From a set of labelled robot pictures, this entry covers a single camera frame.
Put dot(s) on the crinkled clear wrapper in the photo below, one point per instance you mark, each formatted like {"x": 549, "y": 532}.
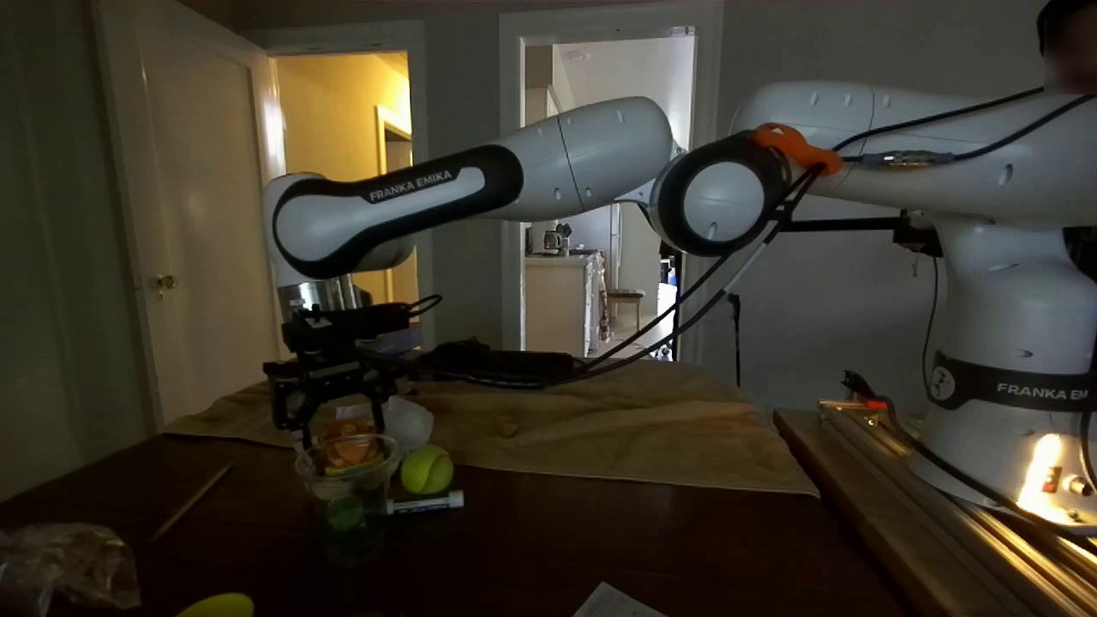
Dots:
{"x": 69, "y": 559}

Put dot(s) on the small green toy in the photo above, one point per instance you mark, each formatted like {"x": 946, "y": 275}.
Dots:
{"x": 342, "y": 511}

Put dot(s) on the orange toy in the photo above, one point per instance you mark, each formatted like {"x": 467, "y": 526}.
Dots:
{"x": 346, "y": 445}

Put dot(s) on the red connector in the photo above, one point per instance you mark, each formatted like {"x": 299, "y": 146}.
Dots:
{"x": 853, "y": 403}

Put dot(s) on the thin wooden stick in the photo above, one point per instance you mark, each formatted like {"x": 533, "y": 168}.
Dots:
{"x": 193, "y": 499}

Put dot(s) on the dark door knob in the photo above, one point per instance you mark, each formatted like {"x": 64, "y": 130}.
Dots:
{"x": 165, "y": 283}

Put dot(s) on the black long box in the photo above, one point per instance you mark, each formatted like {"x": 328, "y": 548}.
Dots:
{"x": 500, "y": 366}

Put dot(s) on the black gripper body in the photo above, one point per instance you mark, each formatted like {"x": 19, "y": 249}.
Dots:
{"x": 342, "y": 366}

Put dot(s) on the clear plastic bag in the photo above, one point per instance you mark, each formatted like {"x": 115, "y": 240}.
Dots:
{"x": 412, "y": 421}

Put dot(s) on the small yellow ball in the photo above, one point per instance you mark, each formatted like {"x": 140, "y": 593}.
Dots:
{"x": 216, "y": 605}

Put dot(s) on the white marker pen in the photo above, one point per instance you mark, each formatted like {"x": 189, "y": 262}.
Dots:
{"x": 430, "y": 500}

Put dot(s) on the white door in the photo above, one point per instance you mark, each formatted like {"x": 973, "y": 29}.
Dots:
{"x": 193, "y": 171}

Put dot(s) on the yellow-green tennis ball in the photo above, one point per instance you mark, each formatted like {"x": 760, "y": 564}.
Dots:
{"x": 426, "y": 469}

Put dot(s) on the wooden base board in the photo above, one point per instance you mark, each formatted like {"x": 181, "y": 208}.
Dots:
{"x": 867, "y": 500}

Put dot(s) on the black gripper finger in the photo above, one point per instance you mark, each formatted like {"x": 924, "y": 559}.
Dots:
{"x": 382, "y": 403}
{"x": 289, "y": 411}

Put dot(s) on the white cabinet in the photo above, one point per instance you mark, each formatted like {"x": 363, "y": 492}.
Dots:
{"x": 566, "y": 301}

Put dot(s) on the white card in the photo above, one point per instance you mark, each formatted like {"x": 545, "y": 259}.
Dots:
{"x": 610, "y": 605}

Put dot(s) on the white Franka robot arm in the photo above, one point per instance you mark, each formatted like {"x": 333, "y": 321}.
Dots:
{"x": 594, "y": 149}

